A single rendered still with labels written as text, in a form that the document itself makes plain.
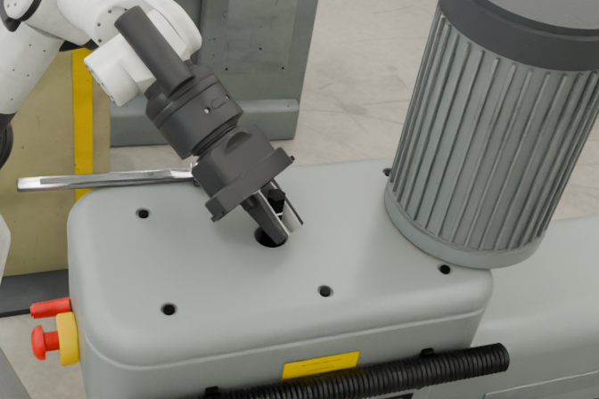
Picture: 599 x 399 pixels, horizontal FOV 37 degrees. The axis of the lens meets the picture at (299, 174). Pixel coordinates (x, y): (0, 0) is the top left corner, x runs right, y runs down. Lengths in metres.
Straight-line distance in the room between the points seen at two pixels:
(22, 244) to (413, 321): 2.51
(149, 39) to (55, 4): 0.28
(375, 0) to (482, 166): 4.62
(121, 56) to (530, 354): 0.65
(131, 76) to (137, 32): 0.05
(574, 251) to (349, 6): 4.20
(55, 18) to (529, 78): 0.62
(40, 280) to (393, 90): 2.18
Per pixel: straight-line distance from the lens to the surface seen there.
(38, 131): 3.05
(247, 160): 0.97
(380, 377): 1.02
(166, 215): 1.02
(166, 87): 0.94
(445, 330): 1.04
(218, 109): 0.96
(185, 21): 0.99
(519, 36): 0.86
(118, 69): 0.97
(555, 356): 1.25
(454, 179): 0.96
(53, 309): 1.17
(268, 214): 0.97
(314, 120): 4.39
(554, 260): 1.30
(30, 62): 1.27
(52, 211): 3.29
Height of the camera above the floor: 2.60
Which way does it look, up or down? 40 degrees down
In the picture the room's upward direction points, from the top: 11 degrees clockwise
